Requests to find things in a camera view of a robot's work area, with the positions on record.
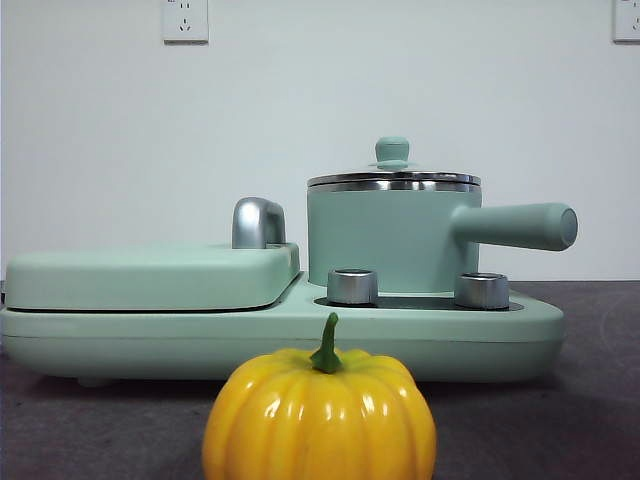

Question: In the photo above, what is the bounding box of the glass lid with green knob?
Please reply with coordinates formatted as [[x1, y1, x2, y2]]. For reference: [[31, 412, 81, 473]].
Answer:
[[306, 136, 482, 193]]

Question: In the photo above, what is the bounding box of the yellow toy pumpkin green stem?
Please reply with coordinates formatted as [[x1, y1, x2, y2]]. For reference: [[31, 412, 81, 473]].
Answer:
[[201, 312, 438, 480]]

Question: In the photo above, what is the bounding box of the mint green breakfast machine base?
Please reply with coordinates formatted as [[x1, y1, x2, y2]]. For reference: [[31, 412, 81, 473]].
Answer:
[[0, 269, 567, 389]]

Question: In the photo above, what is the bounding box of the mint green griddle cover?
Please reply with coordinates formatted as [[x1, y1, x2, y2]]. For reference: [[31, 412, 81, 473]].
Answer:
[[3, 197, 302, 312]]

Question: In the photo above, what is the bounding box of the mint green pot with handle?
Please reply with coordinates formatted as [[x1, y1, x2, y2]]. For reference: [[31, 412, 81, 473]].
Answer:
[[306, 180, 580, 297]]

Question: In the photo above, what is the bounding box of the white wall socket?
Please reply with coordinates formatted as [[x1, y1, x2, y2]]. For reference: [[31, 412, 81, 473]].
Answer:
[[162, 0, 210, 46], [612, 0, 640, 44]]

